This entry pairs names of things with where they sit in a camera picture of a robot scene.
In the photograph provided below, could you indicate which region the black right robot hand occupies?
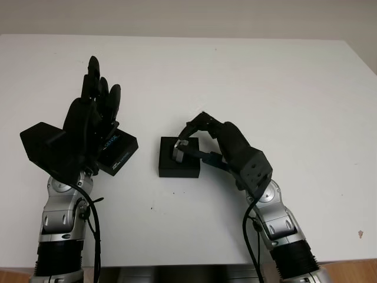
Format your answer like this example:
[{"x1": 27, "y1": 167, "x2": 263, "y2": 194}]
[{"x1": 176, "y1": 111, "x2": 254, "y2": 190}]

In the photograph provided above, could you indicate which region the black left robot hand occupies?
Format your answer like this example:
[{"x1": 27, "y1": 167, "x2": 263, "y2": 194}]
[{"x1": 61, "y1": 55, "x2": 122, "y2": 175}]

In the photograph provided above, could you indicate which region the small silver RealSense camera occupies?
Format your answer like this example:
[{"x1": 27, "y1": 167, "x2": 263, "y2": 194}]
[{"x1": 172, "y1": 140, "x2": 189, "y2": 164}]

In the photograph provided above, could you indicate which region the grey robot torso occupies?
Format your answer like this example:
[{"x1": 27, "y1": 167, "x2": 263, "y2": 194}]
[{"x1": 100, "y1": 259, "x2": 257, "y2": 283}]

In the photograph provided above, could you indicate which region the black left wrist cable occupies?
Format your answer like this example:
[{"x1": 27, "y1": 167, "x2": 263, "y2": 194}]
[{"x1": 70, "y1": 179, "x2": 104, "y2": 283}]

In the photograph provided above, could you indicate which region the black foam-lined camera box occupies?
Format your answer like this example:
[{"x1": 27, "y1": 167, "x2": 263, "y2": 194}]
[{"x1": 158, "y1": 136, "x2": 201, "y2": 179}]

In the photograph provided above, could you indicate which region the black RealSense box lid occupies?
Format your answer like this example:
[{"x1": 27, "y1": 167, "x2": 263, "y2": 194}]
[{"x1": 97, "y1": 128, "x2": 139, "y2": 177}]

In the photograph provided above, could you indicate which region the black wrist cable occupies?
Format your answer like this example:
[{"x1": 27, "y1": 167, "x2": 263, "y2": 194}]
[
  {"x1": 70, "y1": 179, "x2": 104, "y2": 283},
  {"x1": 243, "y1": 191, "x2": 266, "y2": 283}
]

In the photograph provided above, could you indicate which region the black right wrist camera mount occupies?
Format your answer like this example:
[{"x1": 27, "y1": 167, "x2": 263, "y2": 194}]
[{"x1": 240, "y1": 149, "x2": 273, "y2": 195}]

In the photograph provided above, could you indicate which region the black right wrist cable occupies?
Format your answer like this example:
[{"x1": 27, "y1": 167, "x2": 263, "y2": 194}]
[{"x1": 243, "y1": 191, "x2": 266, "y2": 283}]

